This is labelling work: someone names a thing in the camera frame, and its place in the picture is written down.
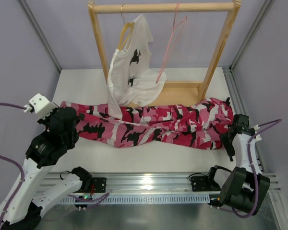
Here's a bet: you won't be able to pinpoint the wooden clothes rack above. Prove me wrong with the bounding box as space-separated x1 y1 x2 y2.
88 0 241 106

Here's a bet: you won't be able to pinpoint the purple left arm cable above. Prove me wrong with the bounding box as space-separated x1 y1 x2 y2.
0 102 110 230

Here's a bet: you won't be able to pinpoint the slotted cable duct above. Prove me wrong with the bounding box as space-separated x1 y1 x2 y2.
59 193 210 205

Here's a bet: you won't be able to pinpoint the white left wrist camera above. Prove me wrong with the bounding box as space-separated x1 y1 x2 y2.
24 93 58 119

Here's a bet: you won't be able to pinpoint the aluminium frame rail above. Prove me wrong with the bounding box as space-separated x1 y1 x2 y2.
37 172 281 194

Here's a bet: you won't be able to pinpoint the pink wire clothes hanger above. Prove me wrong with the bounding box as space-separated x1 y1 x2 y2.
156 2 188 83

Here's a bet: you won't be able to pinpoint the pink camouflage trousers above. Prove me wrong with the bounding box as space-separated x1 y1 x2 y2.
61 98 234 150

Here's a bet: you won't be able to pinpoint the white printed t-shirt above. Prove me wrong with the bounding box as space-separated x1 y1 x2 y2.
107 14 167 120

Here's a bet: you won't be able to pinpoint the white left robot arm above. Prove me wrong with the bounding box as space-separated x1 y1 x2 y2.
0 107 92 230

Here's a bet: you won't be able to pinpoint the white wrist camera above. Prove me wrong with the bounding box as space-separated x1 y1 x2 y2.
252 125 262 141
24 93 58 119

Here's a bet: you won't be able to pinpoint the yellow clothes hanger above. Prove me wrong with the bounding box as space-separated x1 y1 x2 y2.
117 3 134 50

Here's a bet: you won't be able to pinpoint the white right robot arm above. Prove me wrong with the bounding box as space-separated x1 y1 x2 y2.
208 114 270 218

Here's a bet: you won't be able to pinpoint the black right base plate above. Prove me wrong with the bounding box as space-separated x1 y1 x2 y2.
189 176 210 192

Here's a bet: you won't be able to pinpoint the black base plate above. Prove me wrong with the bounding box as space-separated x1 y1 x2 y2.
189 176 210 192
89 177 107 194

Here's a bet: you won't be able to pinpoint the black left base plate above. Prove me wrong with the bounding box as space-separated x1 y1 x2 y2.
89 177 107 194

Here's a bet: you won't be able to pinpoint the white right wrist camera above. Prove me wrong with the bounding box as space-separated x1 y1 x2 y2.
252 125 262 141

